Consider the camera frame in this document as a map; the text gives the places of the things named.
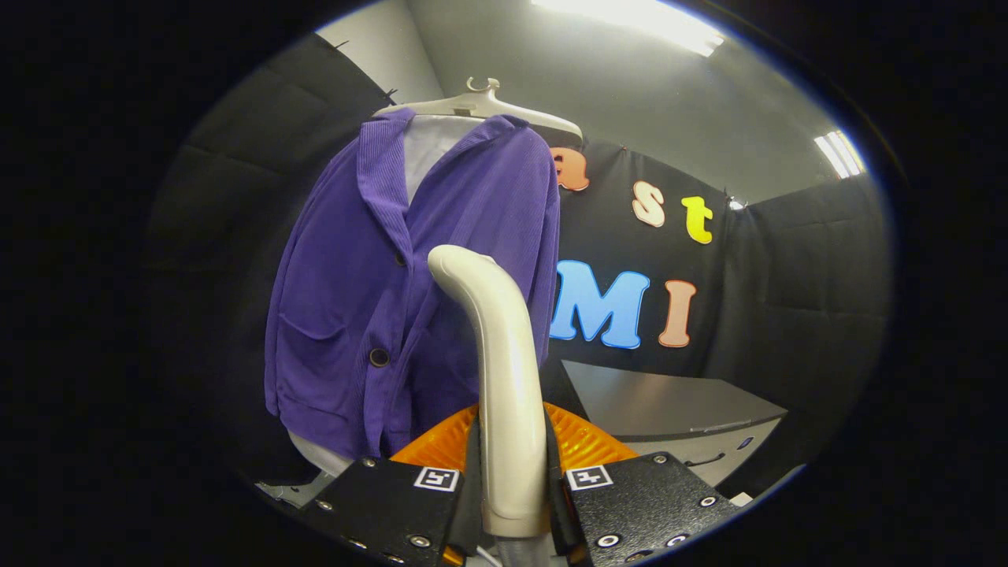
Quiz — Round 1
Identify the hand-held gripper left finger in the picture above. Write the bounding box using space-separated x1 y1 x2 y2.
299 403 483 567

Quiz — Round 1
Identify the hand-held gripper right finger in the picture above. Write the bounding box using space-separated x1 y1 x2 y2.
543 402 745 567

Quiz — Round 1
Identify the grey garment steamer hose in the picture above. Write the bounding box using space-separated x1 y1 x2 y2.
488 535 556 567

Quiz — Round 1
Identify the white garment steamer head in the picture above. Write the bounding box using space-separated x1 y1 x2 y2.
428 244 552 539

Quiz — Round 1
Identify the purple corduroy jacket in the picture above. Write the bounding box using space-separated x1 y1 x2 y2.
264 108 561 461

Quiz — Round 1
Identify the white plastic clothes hanger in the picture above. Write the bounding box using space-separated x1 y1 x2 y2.
372 76 584 143

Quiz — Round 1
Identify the grey cabinet with dark top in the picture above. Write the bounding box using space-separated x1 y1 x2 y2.
561 360 788 489

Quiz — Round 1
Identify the white ironing pad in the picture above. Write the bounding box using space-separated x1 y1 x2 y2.
287 116 485 477

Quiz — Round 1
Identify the large ceiling light panel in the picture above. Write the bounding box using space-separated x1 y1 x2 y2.
532 0 725 57

